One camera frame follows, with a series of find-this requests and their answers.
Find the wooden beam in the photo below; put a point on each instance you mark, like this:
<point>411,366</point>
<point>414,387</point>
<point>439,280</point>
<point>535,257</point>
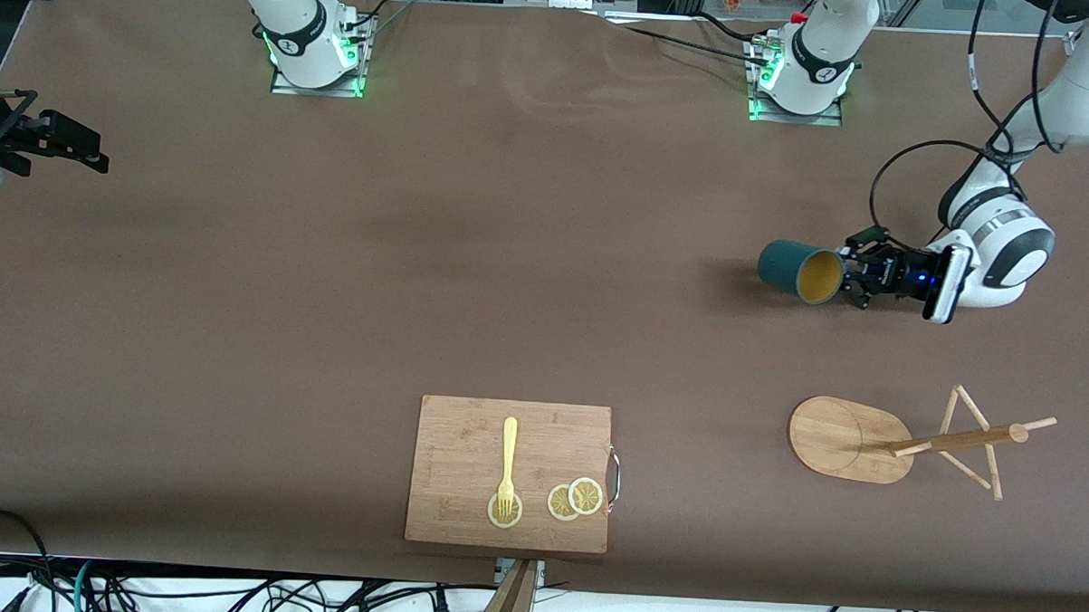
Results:
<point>509,604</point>

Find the dark teal cup yellow inside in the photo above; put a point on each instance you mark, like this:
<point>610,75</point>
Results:
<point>786,267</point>

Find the wooden cup rack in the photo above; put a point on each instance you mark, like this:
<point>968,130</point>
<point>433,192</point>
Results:
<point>830,438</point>

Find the yellow plastic fork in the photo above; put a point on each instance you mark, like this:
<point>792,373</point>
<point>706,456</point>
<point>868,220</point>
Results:
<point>509,450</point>

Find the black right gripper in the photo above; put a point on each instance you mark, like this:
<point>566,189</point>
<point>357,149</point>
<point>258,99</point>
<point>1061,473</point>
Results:
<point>36,134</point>

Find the lemon slice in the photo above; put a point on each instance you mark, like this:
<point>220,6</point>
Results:
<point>558,503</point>
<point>517,512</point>
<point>586,496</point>

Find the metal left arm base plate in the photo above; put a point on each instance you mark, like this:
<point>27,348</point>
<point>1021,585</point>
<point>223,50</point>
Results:
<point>796,119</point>

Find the metal mounting bracket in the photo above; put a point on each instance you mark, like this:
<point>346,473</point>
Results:
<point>502,569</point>

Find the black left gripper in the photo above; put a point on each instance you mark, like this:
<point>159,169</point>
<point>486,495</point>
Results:
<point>908,269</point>

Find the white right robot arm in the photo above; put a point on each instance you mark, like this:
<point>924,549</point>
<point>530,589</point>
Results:
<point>292,16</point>

